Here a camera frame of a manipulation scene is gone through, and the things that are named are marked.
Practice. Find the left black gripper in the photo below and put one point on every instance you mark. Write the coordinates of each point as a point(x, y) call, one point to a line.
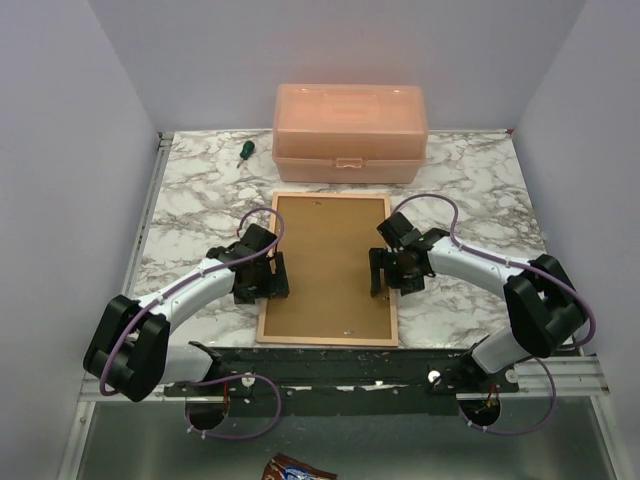
point(275, 284)

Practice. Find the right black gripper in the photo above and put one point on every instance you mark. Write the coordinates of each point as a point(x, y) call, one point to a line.
point(380, 258)

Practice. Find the brown fibreboard backing board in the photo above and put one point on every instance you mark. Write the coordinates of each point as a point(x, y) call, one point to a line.
point(330, 265)

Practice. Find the pink wooden picture frame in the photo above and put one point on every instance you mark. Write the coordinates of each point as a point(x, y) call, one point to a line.
point(395, 320)

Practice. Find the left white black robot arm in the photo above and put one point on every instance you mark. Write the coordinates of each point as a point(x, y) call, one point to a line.
point(129, 351)

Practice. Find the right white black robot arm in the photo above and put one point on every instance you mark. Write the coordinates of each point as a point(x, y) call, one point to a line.
point(541, 302)

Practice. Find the orange translucent plastic toolbox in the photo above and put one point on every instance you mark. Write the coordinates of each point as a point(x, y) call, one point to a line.
point(349, 134)

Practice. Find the brown snack wrapper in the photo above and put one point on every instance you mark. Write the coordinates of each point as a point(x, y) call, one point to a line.
point(282, 467)

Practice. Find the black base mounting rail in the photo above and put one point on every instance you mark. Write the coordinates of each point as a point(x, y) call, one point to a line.
point(266, 382)

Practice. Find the green handled screwdriver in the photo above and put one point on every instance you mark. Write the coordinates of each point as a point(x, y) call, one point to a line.
point(246, 152)

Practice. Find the aluminium extrusion rail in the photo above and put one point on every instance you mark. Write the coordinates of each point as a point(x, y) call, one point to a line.
point(347, 325)

